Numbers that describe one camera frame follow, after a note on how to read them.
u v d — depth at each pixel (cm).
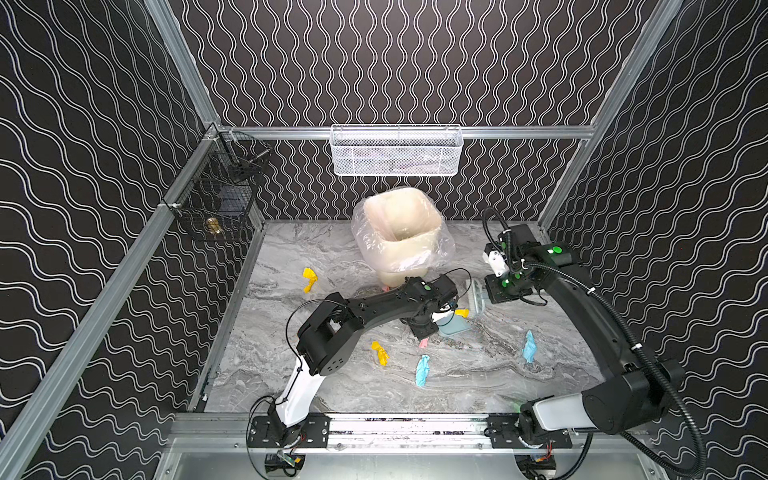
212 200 92
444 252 86
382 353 86
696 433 35
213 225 82
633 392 40
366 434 76
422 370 83
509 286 65
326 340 51
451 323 80
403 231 106
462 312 95
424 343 88
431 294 65
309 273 103
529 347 88
